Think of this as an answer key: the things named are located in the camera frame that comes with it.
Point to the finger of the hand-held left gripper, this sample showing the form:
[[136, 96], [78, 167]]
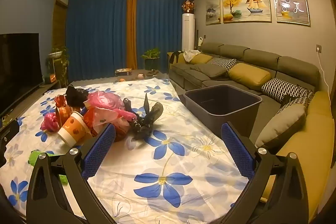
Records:
[[8, 134]]

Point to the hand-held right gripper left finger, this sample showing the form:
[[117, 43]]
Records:
[[101, 150]]

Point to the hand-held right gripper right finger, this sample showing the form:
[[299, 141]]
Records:
[[237, 150]]

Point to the red and white plastic bag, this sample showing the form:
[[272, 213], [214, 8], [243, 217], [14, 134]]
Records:
[[90, 121]]

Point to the orange paper cup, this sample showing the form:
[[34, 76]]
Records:
[[73, 129]]

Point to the grey plastic bin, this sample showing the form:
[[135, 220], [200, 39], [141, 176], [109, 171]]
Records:
[[236, 115]]

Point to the red paper tub gold rim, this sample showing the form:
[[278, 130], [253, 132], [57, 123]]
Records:
[[61, 108]]

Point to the green plastic wrapper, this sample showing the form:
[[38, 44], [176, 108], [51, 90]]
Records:
[[35, 156]]

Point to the small pink crumpled bag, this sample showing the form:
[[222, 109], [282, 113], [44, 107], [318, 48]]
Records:
[[50, 121]]

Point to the beige pillow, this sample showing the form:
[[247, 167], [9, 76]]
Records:
[[281, 127]]

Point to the pink plastic bag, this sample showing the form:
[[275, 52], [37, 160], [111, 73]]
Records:
[[105, 100]]

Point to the black plastic bag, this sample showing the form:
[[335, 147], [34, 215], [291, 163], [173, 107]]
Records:
[[74, 95], [147, 121]]

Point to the tv stand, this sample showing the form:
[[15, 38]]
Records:
[[50, 87]]

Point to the blue floral bed sheet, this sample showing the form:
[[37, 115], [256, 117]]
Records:
[[170, 161]]

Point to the black television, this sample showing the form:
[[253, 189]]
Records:
[[18, 66]]

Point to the small orange device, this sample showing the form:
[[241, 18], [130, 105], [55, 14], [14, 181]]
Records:
[[50, 78]]

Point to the large houndstooth pillow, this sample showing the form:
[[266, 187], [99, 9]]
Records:
[[281, 88]]

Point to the large yellow pillow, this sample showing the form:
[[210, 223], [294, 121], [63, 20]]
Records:
[[249, 74]]

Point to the flat printed box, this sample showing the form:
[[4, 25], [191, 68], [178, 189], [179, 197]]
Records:
[[123, 71]]

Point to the pig figurine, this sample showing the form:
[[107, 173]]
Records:
[[141, 76]]

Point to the grey pillow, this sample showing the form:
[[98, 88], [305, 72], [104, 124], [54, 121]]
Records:
[[210, 70]]

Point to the brown tray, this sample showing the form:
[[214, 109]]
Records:
[[151, 72]]

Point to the trailing plant on stand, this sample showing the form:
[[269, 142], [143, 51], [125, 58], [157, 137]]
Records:
[[59, 54]]

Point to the grey sectional sofa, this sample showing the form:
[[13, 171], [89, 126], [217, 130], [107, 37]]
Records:
[[262, 56]]

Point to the potted plant dark pot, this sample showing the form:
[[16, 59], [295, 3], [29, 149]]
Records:
[[151, 62]]

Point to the white cloth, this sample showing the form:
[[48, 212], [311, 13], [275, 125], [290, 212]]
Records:
[[190, 54]]

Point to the black garment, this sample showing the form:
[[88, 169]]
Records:
[[174, 57]]

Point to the white hanging bag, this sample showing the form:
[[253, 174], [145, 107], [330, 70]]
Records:
[[200, 41]]

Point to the blue curtain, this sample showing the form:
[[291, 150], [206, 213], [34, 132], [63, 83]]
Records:
[[97, 35], [162, 29]]

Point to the brown wooden blind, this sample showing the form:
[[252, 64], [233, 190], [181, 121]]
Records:
[[59, 22]]

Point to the orange curtain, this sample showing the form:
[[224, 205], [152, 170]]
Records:
[[132, 29]]

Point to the white floor air conditioner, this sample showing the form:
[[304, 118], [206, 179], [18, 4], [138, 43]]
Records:
[[188, 31]]

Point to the small landscape painting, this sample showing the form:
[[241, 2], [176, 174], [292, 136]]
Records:
[[212, 8]]

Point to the tree and ship painting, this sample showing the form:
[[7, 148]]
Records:
[[246, 2]]

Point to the gold flower ornament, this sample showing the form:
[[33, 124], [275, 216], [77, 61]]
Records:
[[188, 5]]

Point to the wall socket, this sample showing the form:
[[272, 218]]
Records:
[[318, 48]]

